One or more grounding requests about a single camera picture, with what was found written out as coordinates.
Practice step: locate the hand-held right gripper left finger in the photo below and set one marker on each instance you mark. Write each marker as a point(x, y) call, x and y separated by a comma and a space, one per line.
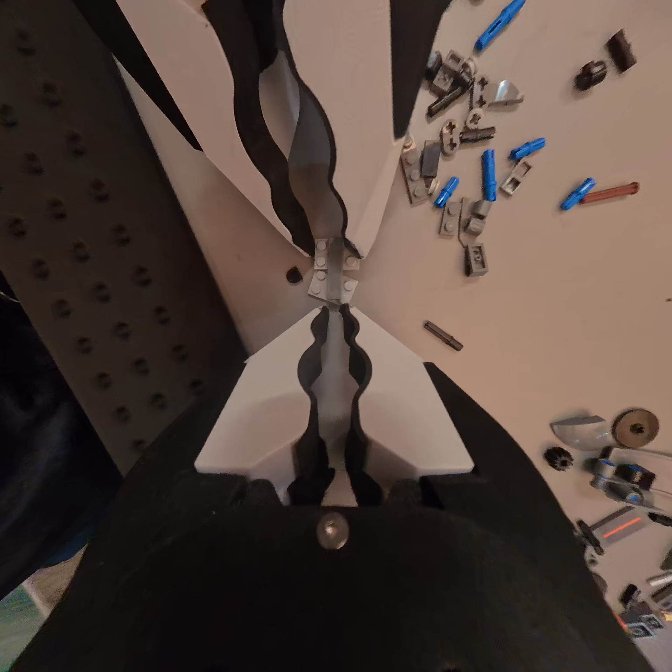
point(241, 420)

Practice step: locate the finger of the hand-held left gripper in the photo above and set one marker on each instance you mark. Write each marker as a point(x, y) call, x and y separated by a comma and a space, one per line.
point(173, 63)
point(357, 78)

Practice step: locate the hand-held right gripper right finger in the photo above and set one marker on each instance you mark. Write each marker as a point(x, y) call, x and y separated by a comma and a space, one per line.
point(420, 420)

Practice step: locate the group of small lego connectors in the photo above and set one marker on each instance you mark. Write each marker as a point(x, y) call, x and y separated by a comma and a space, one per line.
point(489, 176)

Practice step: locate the pile of dark lego pieces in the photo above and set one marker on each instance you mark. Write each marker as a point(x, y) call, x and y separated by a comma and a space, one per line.
point(577, 430)

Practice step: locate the black lego axle pin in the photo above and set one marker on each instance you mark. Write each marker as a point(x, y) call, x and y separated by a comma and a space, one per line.
point(443, 336)

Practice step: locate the black d-shaped lego piece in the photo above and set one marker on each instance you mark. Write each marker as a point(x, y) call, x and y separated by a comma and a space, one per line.
point(293, 274)

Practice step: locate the brown lego axle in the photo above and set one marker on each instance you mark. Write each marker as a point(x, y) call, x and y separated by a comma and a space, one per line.
point(611, 192)

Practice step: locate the black perforated panel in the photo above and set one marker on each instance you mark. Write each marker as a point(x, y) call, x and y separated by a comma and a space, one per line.
point(78, 210)

